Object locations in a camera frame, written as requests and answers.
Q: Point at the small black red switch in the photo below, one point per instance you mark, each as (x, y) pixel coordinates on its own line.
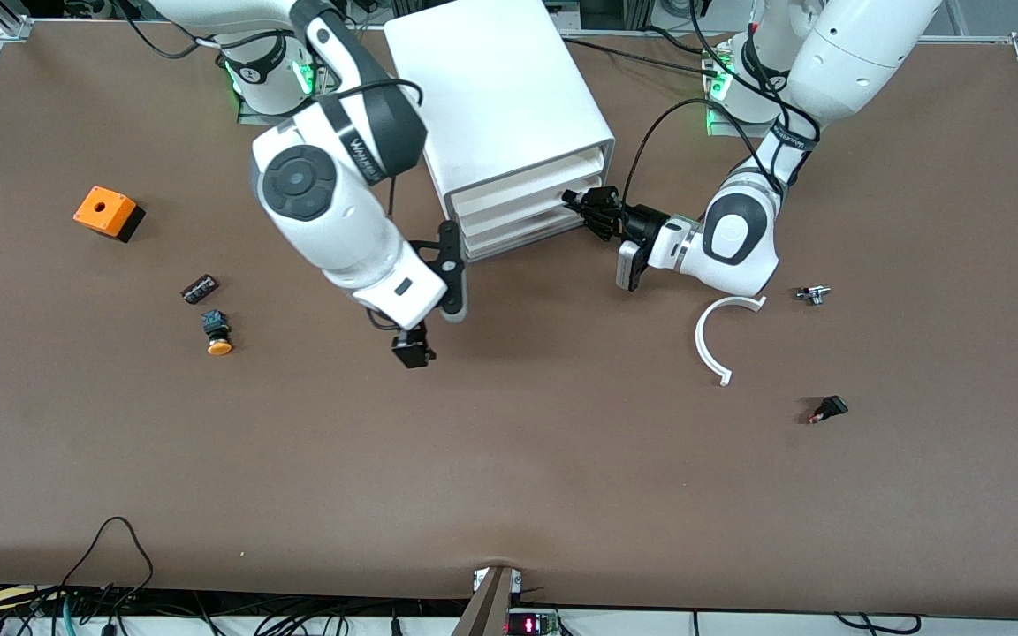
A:
(831, 406)

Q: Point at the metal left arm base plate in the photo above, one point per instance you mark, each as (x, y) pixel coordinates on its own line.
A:
(721, 128)

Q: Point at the brown camera mount post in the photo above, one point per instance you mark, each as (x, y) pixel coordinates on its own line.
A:
(487, 609)

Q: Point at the white drawer cabinet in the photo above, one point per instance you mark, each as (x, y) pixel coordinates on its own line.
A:
(491, 88)

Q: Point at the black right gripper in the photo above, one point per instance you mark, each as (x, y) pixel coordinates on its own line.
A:
(409, 345)

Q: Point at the white plastic drawer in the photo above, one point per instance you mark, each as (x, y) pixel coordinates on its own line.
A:
(518, 230)

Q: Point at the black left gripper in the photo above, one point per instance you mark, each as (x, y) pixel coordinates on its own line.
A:
(635, 223)

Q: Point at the orange box with hole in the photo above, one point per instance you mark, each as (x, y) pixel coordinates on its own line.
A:
(102, 210)

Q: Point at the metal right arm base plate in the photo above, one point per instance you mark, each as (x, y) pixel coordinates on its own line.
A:
(248, 117)

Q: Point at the small silver metal switch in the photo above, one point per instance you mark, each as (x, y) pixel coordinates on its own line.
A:
(814, 295)

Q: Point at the white mount bracket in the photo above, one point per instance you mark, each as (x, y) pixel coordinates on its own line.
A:
(479, 579)

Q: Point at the white curved plastic arc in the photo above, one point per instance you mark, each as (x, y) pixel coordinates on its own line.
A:
(700, 340)

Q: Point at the circuit board with red display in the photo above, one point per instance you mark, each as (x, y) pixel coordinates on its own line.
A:
(531, 625)

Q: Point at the aluminium frame rail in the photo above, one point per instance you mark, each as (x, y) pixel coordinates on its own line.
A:
(10, 22)

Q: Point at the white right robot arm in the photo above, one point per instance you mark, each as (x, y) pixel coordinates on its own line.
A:
(323, 221)

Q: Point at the yellow push button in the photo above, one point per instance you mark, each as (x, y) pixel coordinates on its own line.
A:
(219, 346)

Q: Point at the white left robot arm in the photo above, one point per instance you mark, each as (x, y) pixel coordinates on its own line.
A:
(739, 238)

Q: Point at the small black connector block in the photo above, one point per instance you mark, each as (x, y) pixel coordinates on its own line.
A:
(200, 289)

